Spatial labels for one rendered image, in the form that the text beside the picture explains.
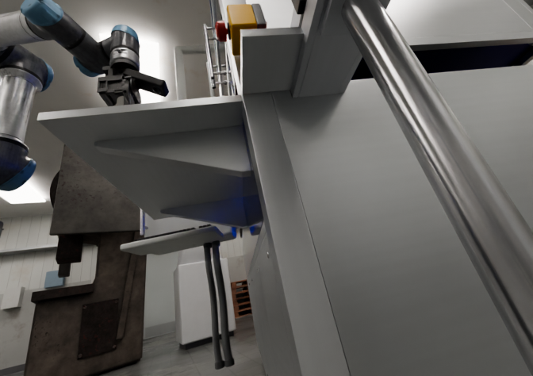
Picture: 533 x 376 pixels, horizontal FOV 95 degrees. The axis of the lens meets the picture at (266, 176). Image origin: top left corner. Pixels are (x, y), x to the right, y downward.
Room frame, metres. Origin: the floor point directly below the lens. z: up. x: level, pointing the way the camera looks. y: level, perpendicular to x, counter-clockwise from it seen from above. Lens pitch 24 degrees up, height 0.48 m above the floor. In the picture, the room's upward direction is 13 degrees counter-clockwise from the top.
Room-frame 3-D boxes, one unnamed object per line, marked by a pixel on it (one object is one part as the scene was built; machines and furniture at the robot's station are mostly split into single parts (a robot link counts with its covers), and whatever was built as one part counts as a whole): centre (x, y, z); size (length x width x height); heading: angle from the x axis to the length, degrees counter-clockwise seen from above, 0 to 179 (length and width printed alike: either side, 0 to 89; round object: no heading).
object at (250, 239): (1.44, 0.20, 0.73); 1.98 x 0.01 x 0.25; 11
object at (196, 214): (0.98, 0.29, 0.79); 0.34 x 0.03 x 0.13; 101
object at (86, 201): (3.33, 2.67, 1.50); 1.51 x 1.35 x 3.00; 116
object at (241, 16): (0.36, -0.02, 0.99); 0.08 x 0.07 x 0.07; 101
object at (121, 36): (0.47, 0.33, 1.22); 0.09 x 0.08 x 0.11; 78
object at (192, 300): (4.06, 1.37, 0.76); 0.77 x 0.69 x 1.52; 117
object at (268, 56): (0.35, -0.07, 0.87); 0.14 x 0.13 x 0.02; 101
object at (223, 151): (0.49, 0.20, 0.79); 0.34 x 0.03 x 0.13; 101
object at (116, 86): (0.47, 0.33, 1.06); 0.09 x 0.08 x 0.12; 101
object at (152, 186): (0.73, 0.24, 0.87); 0.70 x 0.48 x 0.02; 11
